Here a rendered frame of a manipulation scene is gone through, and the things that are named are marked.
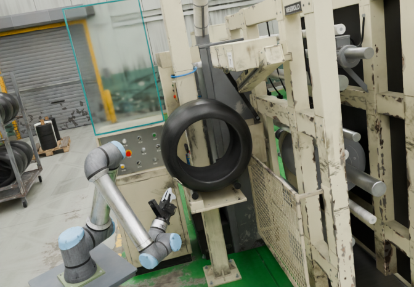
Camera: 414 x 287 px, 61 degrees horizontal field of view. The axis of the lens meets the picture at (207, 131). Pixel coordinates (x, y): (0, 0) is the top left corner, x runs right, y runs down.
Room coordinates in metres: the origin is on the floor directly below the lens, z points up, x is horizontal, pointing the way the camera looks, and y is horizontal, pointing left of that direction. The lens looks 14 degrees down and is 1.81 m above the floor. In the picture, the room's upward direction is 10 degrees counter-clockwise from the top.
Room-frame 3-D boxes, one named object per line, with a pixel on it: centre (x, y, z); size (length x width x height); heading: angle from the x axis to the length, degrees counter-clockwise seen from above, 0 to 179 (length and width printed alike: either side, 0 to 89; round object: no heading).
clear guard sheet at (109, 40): (2.73, 0.59, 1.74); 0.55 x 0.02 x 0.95; 98
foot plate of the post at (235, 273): (2.51, 0.09, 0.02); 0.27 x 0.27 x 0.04; 8
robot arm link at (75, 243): (1.90, 0.89, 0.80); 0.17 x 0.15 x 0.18; 145
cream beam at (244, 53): (2.17, -0.28, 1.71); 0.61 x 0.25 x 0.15; 8
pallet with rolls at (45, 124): (8.25, 3.71, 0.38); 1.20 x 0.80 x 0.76; 16
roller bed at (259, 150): (2.53, -0.31, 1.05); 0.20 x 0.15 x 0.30; 8
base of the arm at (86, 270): (1.90, 0.90, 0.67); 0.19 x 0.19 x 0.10
